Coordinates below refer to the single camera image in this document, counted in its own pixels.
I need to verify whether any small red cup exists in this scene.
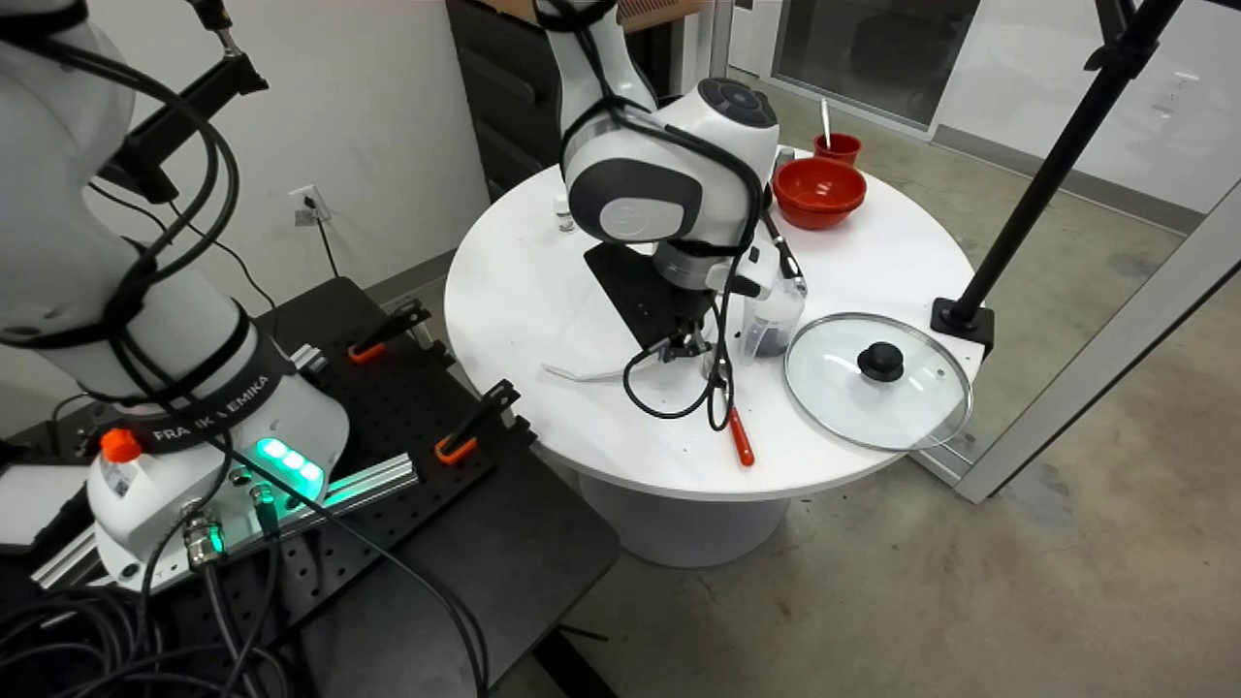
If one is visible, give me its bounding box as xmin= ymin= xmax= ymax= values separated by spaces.
xmin=809 ymin=128 xmax=868 ymax=171

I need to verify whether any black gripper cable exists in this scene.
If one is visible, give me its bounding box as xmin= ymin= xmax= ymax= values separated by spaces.
xmin=621 ymin=321 xmax=743 ymax=436

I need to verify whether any grey metal frame post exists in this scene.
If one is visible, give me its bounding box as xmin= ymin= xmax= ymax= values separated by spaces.
xmin=907 ymin=180 xmax=1241 ymax=510

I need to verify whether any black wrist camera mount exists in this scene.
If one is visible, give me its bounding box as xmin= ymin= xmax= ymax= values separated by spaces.
xmin=581 ymin=241 xmax=716 ymax=355

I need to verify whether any orange round button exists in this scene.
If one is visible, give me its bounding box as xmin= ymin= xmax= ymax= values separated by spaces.
xmin=95 ymin=423 xmax=148 ymax=468

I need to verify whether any aluminium rail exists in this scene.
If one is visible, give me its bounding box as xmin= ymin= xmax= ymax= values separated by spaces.
xmin=29 ymin=450 xmax=425 ymax=592

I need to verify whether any black camera bracket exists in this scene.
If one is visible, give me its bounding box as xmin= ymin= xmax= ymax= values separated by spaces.
xmin=87 ymin=0 xmax=276 ymax=211

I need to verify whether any black cable bundle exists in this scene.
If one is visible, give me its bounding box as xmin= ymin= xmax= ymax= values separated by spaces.
xmin=0 ymin=423 xmax=505 ymax=698

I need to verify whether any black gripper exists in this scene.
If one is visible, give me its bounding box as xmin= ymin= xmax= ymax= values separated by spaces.
xmin=670 ymin=276 xmax=749 ymax=404

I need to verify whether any red bowl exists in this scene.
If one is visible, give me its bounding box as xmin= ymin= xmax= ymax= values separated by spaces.
xmin=773 ymin=154 xmax=873 ymax=237

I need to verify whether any white wall outlet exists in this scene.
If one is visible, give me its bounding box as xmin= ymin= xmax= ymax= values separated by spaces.
xmin=288 ymin=181 xmax=329 ymax=233

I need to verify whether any clear plastic measuring cup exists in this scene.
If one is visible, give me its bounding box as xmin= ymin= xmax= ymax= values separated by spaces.
xmin=736 ymin=276 xmax=813 ymax=366

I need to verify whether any glass pot lid black knob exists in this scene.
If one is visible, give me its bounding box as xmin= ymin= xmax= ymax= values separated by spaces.
xmin=780 ymin=307 xmax=978 ymax=459

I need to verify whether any metal spoon with red handle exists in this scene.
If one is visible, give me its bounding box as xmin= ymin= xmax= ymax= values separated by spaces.
xmin=720 ymin=398 xmax=758 ymax=472

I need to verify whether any dark window pane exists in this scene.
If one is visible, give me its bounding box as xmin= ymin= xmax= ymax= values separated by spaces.
xmin=773 ymin=0 xmax=986 ymax=132

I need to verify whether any white table pedestal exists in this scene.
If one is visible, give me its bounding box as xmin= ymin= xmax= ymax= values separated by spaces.
xmin=575 ymin=466 xmax=796 ymax=574

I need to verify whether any black platform table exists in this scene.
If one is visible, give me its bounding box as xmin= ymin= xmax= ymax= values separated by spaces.
xmin=0 ymin=276 xmax=625 ymax=698

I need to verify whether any black tripod stand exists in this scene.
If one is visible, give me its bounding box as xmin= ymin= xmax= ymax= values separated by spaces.
xmin=928 ymin=0 xmax=1186 ymax=358

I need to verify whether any black clamp with orange tip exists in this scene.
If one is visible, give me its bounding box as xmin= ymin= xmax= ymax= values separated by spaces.
xmin=430 ymin=375 xmax=527 ymax=472
xmin=342 ymin=298 xmax=439 ymax=371

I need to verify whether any dark cabinet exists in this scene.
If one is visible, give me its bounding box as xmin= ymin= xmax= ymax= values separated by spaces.
xmin=440 ymin=0 xmax=689 ymax=205

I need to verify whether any thin black power cable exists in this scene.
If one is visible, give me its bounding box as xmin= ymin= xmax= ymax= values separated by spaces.
xmin=166 ymin=189 xmax=343 ymax=318

